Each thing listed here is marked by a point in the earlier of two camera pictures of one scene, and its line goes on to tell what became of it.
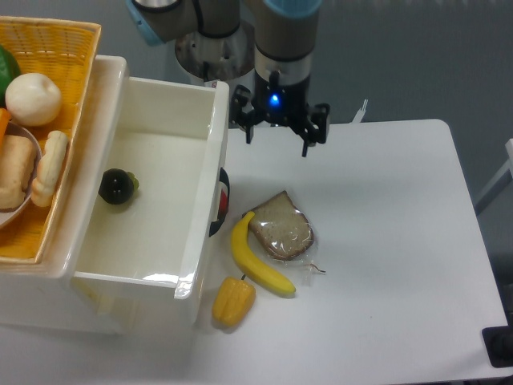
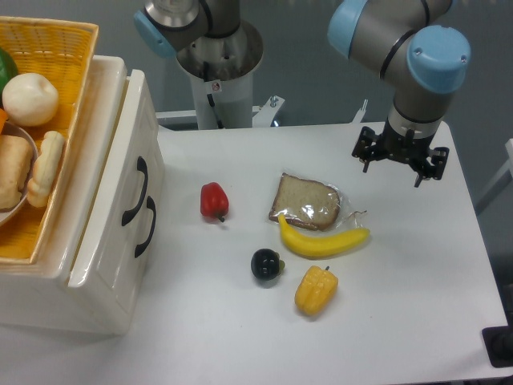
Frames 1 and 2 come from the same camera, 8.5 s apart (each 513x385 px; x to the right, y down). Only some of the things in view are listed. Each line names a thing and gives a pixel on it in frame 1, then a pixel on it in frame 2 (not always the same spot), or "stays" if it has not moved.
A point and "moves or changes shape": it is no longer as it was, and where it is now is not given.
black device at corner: [499, 342] stays
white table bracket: [360, 113] stays
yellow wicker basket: [65, 50] stays
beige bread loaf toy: [18, 159] stays
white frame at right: [504, 176] stays
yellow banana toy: [249, 264] to [322, 247]
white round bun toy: [33, 99] stays
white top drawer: [147, 258] moves or changes shape
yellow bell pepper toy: [232, 300] to [315, 290]
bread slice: [280, 228] to [312, 205]
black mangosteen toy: [117, 185] to [265, 264]
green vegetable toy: [10, 69] stays
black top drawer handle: [223, 201] to [141, 166]
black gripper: [276, 103] to [433, 164]
